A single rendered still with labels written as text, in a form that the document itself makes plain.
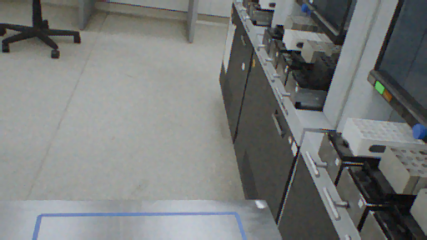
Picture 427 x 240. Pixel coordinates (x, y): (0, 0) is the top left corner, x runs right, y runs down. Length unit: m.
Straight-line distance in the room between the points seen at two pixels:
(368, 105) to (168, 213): 0.64
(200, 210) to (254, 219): 0.10
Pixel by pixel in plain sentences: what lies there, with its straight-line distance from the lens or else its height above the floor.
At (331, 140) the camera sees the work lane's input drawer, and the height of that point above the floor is 0.81.
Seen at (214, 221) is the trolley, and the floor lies 0.82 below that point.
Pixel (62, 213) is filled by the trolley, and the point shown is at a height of 0.82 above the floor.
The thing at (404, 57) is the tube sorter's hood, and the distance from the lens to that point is 1.07.
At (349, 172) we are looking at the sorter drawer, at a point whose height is 0.81.
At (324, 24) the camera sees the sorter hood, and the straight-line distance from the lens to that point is 1.49.
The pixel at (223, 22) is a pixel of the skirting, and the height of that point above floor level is 0.03.
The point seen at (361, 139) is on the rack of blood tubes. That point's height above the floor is 0.86.
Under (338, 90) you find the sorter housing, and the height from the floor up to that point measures 0.85.
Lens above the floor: 1.36
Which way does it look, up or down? 29 degrees down
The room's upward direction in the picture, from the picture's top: 10 degrees clockwise
